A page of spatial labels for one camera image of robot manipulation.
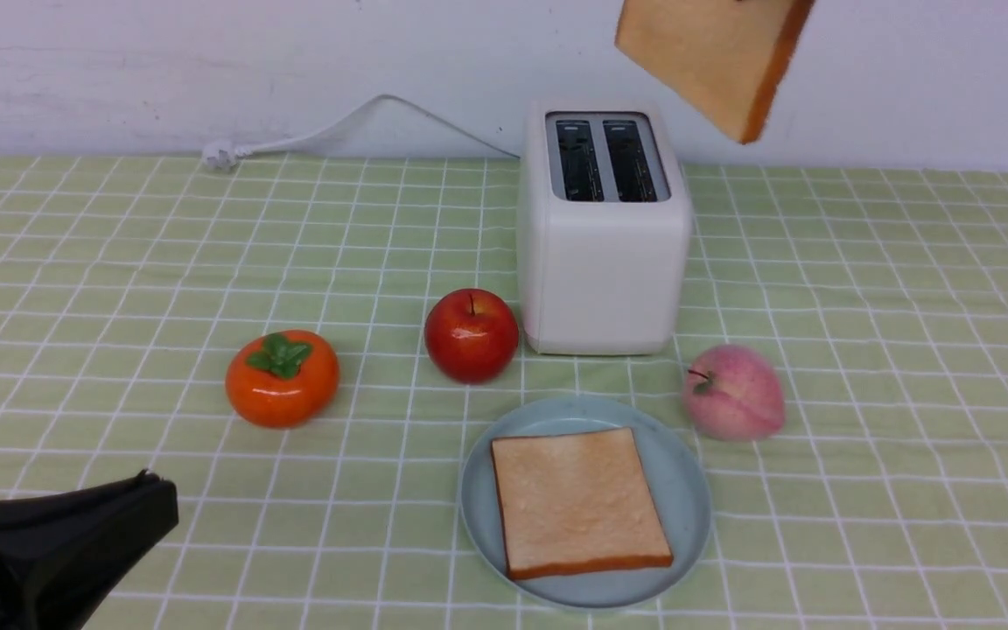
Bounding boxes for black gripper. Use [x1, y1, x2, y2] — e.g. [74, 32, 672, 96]
[0, 470, 179, 629]

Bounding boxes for toast slice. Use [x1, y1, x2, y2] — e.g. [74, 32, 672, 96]
[489, 427, 675, 581]
[615, 1, 815, 144]

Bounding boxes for white two-slot toaster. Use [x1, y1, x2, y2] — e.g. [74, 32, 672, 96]
[515, 99, 695, 355]

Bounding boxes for orange persimmon with green leaf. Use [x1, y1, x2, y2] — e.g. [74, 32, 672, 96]
[223, 328, 340, 430]

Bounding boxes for red apple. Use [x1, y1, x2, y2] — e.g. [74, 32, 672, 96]
[423, 287, 520, 384]

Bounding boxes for light blue round plate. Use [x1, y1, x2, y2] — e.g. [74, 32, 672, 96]
[457, 395, 713, 613]

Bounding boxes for pink peach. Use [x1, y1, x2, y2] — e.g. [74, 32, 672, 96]
[682, 344, 787, 442]

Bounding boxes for white power cord with plug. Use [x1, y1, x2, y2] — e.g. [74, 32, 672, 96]
[202, 94, 522, 172]

